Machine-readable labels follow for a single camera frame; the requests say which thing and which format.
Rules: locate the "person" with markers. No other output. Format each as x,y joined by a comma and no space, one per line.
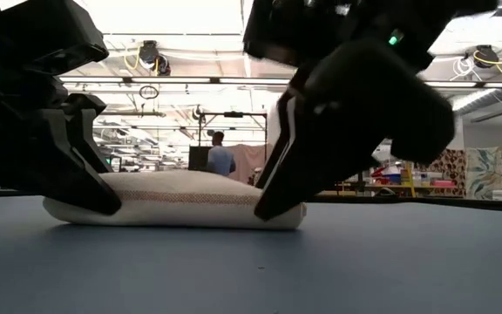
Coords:
220,159

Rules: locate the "black screen on stand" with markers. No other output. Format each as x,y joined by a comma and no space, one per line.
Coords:
198,158

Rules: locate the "pink hanging cloth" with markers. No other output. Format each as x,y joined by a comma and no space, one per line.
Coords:
251,161

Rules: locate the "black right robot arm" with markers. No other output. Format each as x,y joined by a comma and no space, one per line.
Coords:
434,26

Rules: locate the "long ceiling light strip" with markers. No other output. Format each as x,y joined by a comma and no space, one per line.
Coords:
168,80

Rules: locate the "pale floral cloth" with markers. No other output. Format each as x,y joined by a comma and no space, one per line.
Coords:
488,170

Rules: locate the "shelf with colourful bins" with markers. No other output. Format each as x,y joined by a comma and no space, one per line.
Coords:
390,179

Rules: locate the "white column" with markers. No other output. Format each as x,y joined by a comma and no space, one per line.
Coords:
273,126

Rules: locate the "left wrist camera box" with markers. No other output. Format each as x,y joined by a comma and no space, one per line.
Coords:
46,35

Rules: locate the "white red-striped towel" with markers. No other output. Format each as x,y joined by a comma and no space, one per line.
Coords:
181,200

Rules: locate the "black gantry frame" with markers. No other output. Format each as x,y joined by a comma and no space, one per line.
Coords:
233,114

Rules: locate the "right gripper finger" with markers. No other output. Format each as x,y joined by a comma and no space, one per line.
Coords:
279,144
294,174

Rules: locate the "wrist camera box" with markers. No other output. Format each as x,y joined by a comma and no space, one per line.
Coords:
46,35
294,26

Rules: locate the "brown patterned cloth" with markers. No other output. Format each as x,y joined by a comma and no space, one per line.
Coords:
451,170

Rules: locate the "small black ceiling reel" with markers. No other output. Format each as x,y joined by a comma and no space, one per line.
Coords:
197,112

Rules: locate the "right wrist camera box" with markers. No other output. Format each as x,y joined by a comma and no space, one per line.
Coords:
294,26

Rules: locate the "silver ventilation duct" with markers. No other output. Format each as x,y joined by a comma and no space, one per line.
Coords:
486,98

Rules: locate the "black aluminium table frame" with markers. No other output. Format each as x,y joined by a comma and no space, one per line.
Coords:
408,202

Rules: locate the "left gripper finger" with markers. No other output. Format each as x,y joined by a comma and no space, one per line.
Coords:
81,183
87,131

